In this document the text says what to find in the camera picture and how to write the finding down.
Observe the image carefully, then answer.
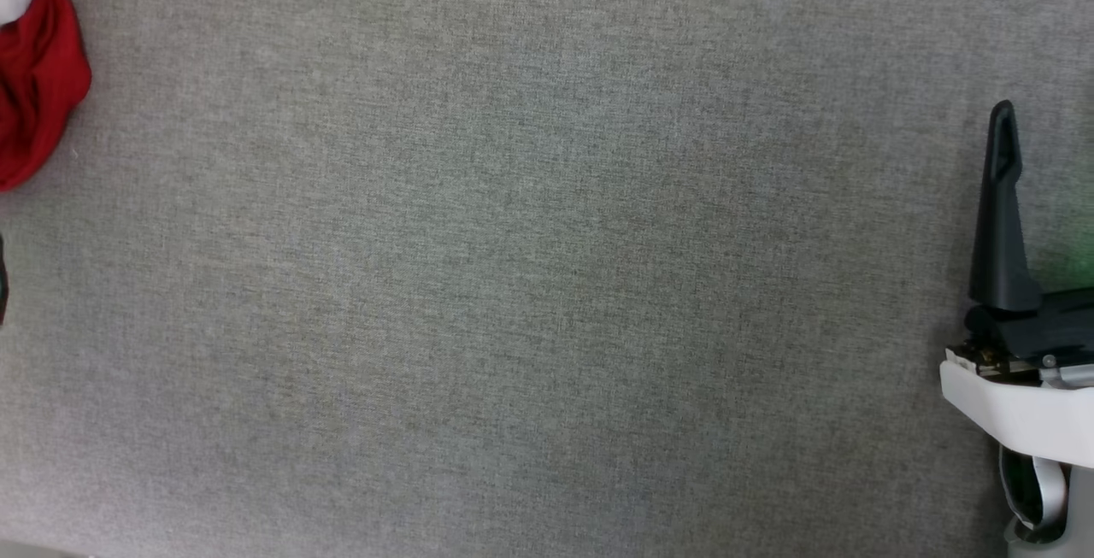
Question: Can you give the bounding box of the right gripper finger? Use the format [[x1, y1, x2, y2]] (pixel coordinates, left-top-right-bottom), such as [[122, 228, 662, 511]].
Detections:
[[968, 99, 1044, 313]]

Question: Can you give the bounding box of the red garment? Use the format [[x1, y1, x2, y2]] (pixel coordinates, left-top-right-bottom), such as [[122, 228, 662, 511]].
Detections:
[[0, 0, 93, 193]]

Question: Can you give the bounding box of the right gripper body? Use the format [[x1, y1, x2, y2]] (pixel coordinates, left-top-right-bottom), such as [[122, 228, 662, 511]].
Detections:
[[939, 286, 1094, 467]]

